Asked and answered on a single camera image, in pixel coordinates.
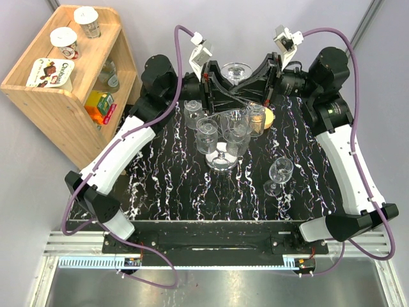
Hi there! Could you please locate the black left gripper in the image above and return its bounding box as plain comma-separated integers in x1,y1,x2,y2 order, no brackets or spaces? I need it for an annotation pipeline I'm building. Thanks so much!
164,61,247,114

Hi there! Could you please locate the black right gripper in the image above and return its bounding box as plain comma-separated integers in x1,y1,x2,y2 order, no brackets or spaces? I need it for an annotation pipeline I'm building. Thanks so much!
229,52,321,106

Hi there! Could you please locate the patterned glass goblet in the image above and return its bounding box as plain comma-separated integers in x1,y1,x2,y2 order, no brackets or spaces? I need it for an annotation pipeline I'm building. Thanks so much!
249,103,266,138

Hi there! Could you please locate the clear smooth wine glass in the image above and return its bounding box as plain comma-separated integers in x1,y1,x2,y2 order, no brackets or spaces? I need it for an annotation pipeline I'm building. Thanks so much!
219,62,252,141

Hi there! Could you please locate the frosted short goblet front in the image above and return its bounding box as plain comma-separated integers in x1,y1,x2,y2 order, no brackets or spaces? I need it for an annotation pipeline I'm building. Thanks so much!
224,120,251,157

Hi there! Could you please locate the clear patterned short goblet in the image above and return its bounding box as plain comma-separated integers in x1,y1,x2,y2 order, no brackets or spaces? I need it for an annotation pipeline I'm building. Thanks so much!
196,118,219,154

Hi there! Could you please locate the chrome wine glass rack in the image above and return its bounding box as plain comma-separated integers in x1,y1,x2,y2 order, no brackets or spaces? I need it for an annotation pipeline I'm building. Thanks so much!
194,98,253,173

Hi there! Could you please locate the ribbed glass goblet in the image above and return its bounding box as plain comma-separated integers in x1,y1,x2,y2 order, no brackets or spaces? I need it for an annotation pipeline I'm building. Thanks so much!
183,100,205,130

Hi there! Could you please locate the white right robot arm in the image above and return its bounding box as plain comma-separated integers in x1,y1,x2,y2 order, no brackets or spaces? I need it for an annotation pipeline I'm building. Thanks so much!
231,47,399,253

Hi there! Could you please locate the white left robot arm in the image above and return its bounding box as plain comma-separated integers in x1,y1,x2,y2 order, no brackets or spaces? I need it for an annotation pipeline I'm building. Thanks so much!
63,54,248,253

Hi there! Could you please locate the red packaged item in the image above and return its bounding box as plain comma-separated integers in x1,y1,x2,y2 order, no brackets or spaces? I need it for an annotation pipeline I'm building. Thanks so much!
102,104,117,125

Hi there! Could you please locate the glass bottle on shelf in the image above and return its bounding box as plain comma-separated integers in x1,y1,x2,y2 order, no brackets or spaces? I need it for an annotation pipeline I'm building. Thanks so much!
98,58,120,93

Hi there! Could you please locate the orange juice carton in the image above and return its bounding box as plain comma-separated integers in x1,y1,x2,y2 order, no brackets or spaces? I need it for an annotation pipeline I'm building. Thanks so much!
84,90,114,125

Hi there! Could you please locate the wooden shelf unit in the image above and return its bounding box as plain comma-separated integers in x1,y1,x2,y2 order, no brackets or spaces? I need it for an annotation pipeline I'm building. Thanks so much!
1,5,141,169

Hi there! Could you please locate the clear cup white lid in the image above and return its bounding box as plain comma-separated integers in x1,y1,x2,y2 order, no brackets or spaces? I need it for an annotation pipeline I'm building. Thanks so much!
73,6,101,39

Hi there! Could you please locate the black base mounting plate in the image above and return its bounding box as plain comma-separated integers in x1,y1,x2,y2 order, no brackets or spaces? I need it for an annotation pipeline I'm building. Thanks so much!
101,219,330,268

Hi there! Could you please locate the white lidded yogurt cup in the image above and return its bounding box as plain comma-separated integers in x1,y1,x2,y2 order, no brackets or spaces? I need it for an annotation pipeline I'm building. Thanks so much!
50,27,80,60

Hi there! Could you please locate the Chobani yogurt cup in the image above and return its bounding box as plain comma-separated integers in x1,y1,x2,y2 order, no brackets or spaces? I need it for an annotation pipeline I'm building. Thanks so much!
26,58,75,92

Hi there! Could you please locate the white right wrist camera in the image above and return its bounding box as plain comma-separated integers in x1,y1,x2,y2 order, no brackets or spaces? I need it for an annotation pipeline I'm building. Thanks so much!
274,25,304,70

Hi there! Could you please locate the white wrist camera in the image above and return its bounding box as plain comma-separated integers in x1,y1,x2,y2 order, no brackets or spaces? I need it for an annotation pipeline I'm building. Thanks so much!
189,32,213,80
274,25,304,70

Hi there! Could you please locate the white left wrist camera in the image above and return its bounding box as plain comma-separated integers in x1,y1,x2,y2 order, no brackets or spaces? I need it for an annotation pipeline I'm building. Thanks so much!
189,32,213,80

